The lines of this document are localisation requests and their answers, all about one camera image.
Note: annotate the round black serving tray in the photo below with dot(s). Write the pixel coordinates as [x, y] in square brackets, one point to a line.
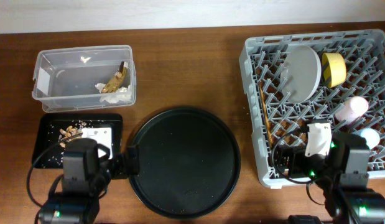
[189, 163]

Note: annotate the food scraps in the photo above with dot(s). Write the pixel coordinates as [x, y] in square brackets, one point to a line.
[67, 132]

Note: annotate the black rectangular tray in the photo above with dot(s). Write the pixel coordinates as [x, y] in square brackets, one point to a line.
[113, 120]

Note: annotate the blue plastic cup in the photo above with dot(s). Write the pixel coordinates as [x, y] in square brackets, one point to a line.
[370, 135]

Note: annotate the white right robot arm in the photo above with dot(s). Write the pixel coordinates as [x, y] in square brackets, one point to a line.
[342, 204]

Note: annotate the white tissue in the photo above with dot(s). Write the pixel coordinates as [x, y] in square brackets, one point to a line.
[121, 94]

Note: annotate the clear plastic waste bin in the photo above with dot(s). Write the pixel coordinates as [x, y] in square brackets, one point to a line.
[71, 79]

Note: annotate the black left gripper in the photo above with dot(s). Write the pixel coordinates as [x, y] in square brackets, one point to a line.
[123, 170]

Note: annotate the gold snack wrapper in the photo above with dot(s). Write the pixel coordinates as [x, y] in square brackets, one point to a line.
[117, 80]

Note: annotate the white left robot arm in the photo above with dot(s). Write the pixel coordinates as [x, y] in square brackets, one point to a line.
[74, 196]

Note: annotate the grey round plate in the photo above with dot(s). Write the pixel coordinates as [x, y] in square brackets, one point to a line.
[302, 72]

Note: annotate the pink plastic cup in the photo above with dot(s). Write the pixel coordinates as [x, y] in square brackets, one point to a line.
[353, 109]

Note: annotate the wooden chopstick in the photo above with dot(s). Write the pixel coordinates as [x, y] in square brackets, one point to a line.
[265, 115]

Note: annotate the yellow bowl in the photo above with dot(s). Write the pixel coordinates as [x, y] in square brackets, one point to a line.
[334, 69]

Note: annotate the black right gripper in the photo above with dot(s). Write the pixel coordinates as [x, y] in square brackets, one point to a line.
[296, 151]

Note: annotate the grey dishwasher rack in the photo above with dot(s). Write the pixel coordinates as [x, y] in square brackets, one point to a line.
[262, 59]

